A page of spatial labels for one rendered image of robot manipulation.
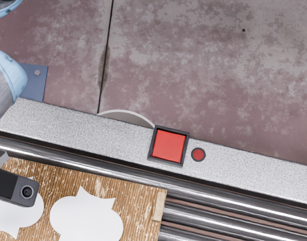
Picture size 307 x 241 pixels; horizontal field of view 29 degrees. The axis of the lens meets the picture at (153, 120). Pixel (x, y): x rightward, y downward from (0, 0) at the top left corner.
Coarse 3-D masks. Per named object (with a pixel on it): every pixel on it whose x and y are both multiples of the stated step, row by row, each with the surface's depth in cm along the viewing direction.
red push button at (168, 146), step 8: (160, 136) 126; (168, 136) 126; (176, 136) 126; (184, 136) 126; (160, 144) 125; (168, 144) 125; (176, 144) 125; (160, 152) 125; (168, 152) 125; (176, 152) 125; (168, 160) 125; (176, 160) 124
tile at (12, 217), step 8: (0, 200) 118; (40, 200) 119; (0, 208) 118; (8, 208) 118; (16, 208) 118; (24, 208) 118; (32, 208) 118; (40, 208) 118; (0, 216) 117; (8, 216) 117; (16, 216) 118; (24, 216) 118; (32, 216) 118; (40, 216) 118; (0, 224) 117; (8, 224) 117; (16, 224) 117; (24, 224) 117; (32, 224) 117; (8, 232) 116; (16, 232) 117
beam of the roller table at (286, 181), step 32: (0, 128) 126; (32, 128) 126; (64, 128) 127; (96, 128) 127; (128, 128) 127; (128, 160) 125; (192, 160) 126; (224, 160) 126; (256, 160) 127; (256, 192) 125; (288, 192) 125
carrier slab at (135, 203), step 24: (0, 168) 121; (24, 168) 121; (48, 168) 122; (48, 192) 120; (72, 192) 120; (96, 192) 121; (120, 192) 121; (144, 192) 121; (48, 216) 119; (120, 216) 119; (144, 216) 120; (0, 240) 117; (24, 240) 117; (48, 240) 117; (120, 240) 118; (144, 240) 118
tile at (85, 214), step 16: (80, 192) 120; (64, 208) 118; (80, 208) 119; (96, 208) 119; (64, 224) 117; (80, 224) 118; (96, 224) 118; (112, 224) 118; (64, 240) 117; (80, 240) 117; (96, 240) 117; (112, 240) 117
